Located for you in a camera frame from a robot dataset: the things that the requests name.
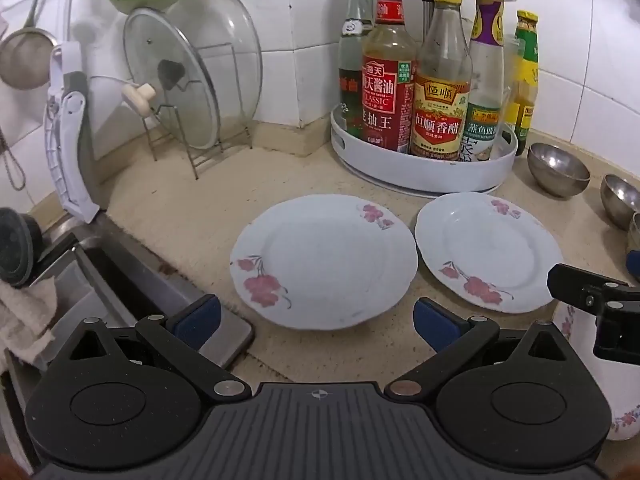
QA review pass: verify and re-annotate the clear bottle green label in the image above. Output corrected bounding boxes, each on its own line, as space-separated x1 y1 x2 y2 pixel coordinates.
339 0 376 133

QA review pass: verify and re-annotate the glass lid black knob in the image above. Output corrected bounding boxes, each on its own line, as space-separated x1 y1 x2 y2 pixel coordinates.
165 0 263 150

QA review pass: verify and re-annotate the white floral plate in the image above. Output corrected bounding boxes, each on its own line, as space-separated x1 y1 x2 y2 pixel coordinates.
230 194 419 331
414 192 565 314

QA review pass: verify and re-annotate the metal mesh strainer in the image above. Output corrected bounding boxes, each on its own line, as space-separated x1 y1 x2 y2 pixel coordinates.
0 0 58 88

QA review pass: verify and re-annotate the purple label white bottle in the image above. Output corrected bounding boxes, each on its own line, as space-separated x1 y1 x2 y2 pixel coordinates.
462 0 506 161

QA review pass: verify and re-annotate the yellow cap vinegar bottle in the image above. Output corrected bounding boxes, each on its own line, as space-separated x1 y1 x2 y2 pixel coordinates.
409 0 473 161

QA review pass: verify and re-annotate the yellow green oil bottle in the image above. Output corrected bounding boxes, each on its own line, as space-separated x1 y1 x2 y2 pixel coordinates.
505 10 541 156

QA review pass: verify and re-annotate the white rotating condiment rack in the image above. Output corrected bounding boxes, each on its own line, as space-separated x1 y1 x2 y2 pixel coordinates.
329 0 521 196

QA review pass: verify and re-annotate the black sink stopper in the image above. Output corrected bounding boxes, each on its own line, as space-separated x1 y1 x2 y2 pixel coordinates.
0 207 43 288

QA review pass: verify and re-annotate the stainless steel sink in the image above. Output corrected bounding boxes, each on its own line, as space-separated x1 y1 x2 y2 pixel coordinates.
0 220 256 471

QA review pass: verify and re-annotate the beige dish cloth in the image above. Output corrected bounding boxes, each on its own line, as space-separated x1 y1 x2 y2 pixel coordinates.
0 275 58 368

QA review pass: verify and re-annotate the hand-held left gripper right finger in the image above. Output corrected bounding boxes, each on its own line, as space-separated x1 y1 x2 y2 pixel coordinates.
385 297 576 403

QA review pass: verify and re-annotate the white folding handle tool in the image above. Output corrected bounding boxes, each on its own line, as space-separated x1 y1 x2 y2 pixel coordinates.
45 42 108 223

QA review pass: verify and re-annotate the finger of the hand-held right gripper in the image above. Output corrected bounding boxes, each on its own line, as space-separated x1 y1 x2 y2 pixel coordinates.
546 262 640 361

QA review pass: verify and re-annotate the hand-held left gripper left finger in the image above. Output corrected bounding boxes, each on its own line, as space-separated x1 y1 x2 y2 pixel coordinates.
62 294 252 403

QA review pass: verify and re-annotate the wire lid rack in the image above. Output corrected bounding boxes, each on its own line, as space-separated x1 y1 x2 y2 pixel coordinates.
142 42 253 181

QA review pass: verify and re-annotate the glass lid cream knob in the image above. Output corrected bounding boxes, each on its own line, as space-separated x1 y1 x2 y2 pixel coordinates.
121 7 208 150

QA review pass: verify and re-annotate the white floral cup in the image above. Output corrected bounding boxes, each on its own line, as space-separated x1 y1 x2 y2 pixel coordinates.
551 302 640 442

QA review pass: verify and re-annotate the red label soy sauce bottle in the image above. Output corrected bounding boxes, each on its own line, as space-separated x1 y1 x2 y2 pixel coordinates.
361 0 417 153

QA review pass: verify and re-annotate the metal whisk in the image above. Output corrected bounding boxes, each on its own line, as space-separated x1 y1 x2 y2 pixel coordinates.
0 125 26 191

